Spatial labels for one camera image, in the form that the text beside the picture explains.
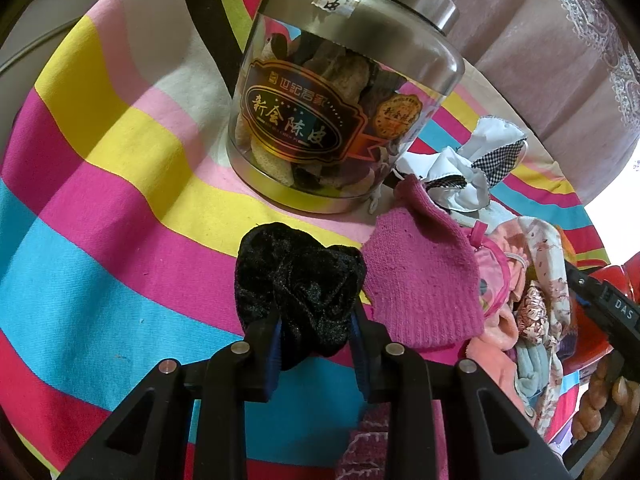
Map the multicolour striped blanket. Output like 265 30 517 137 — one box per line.
0 0 608 480

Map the mauve curtain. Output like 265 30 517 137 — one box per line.
435 0 640 171

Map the white checkered cloth pouch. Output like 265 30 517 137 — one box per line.
395 116 530 213

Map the glass jar with metal lid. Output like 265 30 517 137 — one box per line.
225 0 466 216

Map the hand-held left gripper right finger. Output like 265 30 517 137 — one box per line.
347 305 571 480

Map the magenta knitted sock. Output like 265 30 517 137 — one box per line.
361 174 485 352

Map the pink printed garment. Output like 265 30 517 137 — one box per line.
467 220 531 321

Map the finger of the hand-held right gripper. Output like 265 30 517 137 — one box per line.
564 261 603 311

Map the light blue cloth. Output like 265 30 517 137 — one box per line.
514 345 553 403

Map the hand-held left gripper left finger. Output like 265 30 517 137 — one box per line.
59 311 282 480

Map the person's right hand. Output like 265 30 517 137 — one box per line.
571 355 640 443

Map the black velvet scrunchie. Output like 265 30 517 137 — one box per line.
234 221 368 372

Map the red plastic jar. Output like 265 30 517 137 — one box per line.
570 260 640 378

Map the dark pink patterned knit cloth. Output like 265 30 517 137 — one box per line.
335 404 397 480

